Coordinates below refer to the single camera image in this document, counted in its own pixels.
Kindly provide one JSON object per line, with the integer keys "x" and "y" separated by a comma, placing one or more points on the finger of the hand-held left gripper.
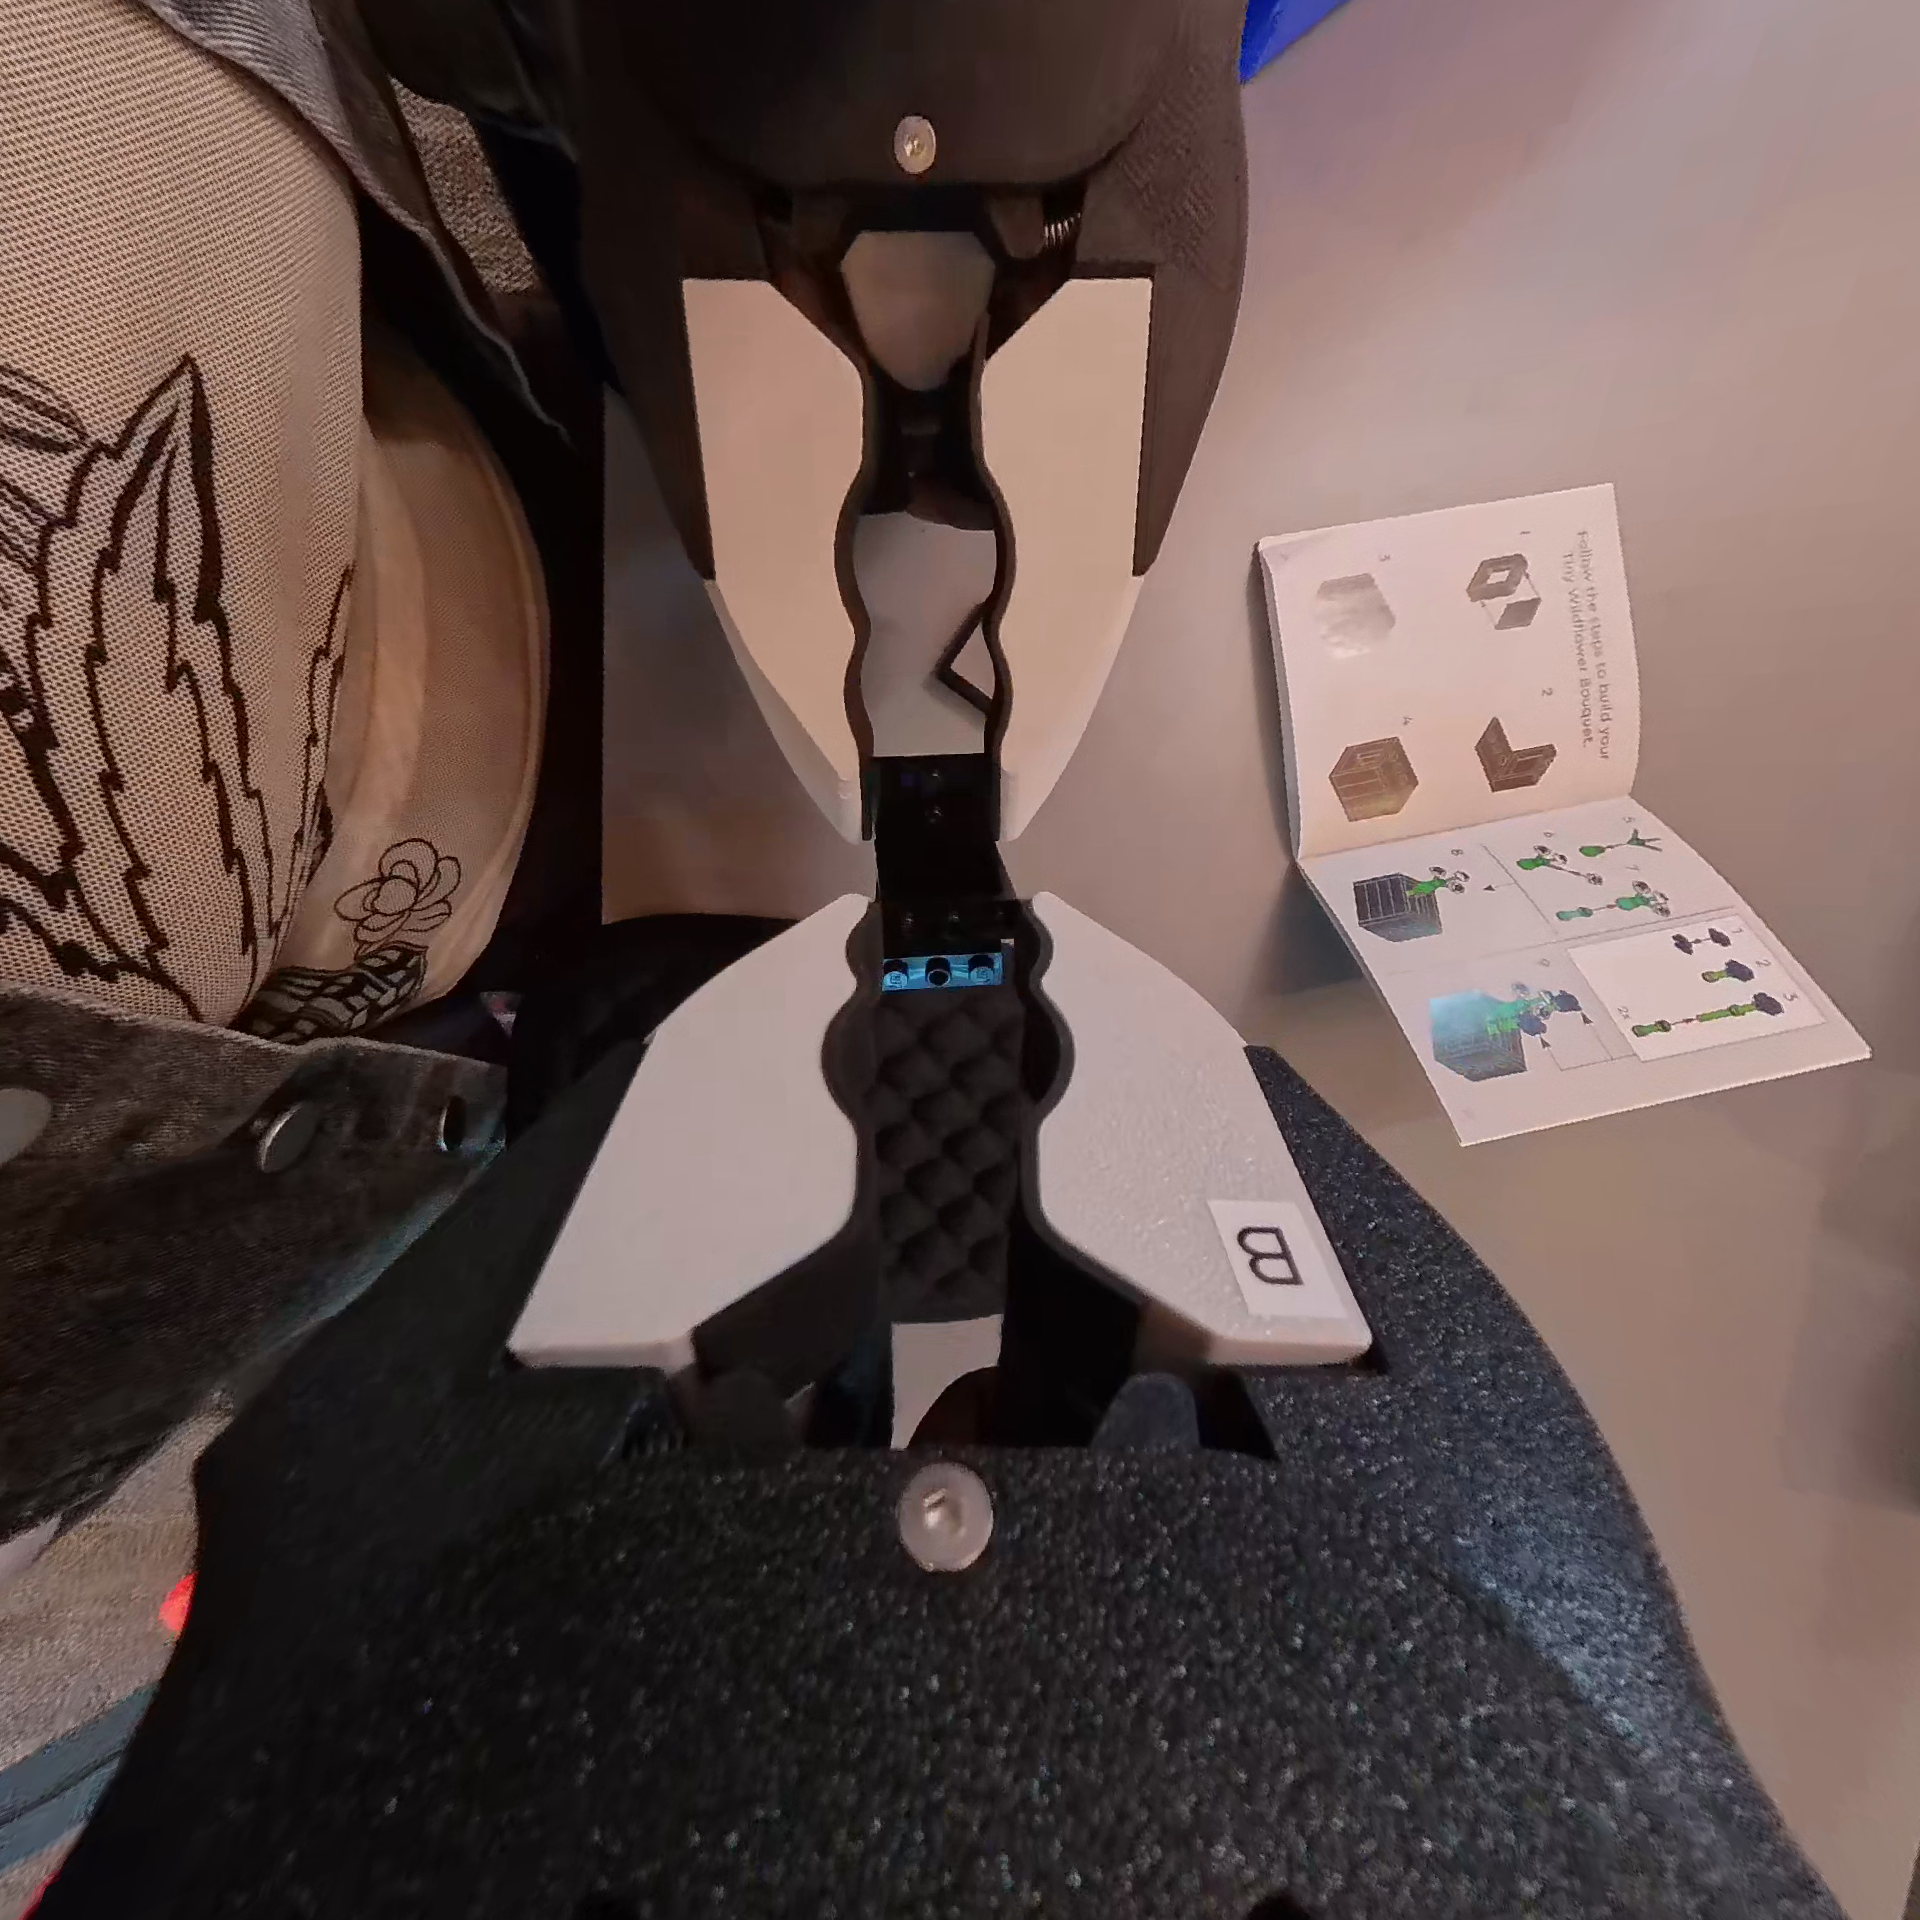
{"x": 774, "y": 495}
{"x": 1073, "y": 495}

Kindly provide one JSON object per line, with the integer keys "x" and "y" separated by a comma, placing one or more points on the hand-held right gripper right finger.
{"x": 1172, "y": 1142}

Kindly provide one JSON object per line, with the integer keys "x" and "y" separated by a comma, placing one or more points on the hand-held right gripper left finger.
{"x": 705, "y": 1172}

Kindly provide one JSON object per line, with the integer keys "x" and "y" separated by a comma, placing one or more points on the black lego block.
{"x": 939, "y": 855}

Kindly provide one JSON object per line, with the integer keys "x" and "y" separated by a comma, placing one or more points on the lego instruction booklet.
{"x": 1440, "y": 676}

